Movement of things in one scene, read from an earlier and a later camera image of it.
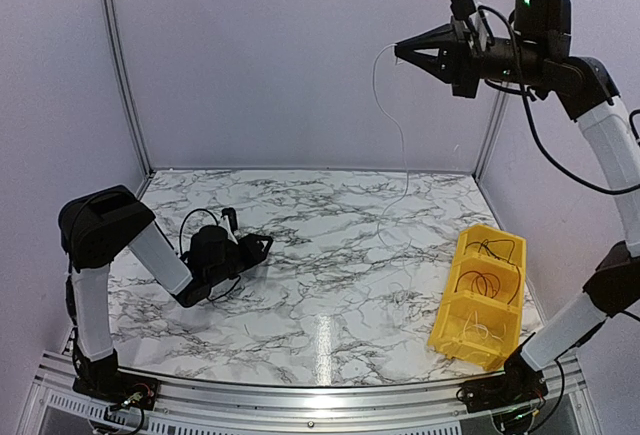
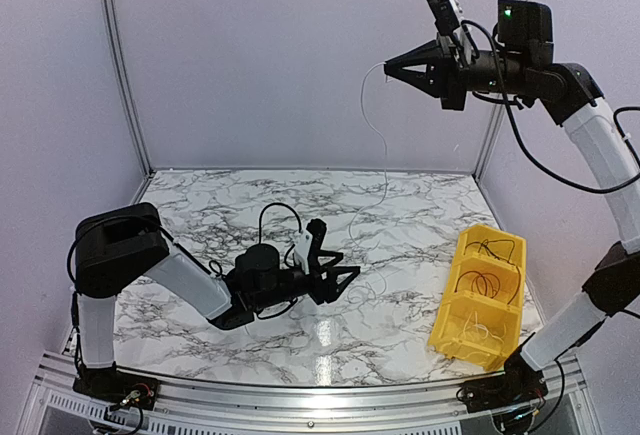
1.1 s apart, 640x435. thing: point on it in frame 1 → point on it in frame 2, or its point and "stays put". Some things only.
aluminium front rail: (566, 408) stays put
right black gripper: (462, 59) → (449, 74)
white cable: (404, 166) → (385, 182)
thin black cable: (488, 250) stays put
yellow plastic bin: (479, 314) stays put
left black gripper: (254, 249) → (330, 291)
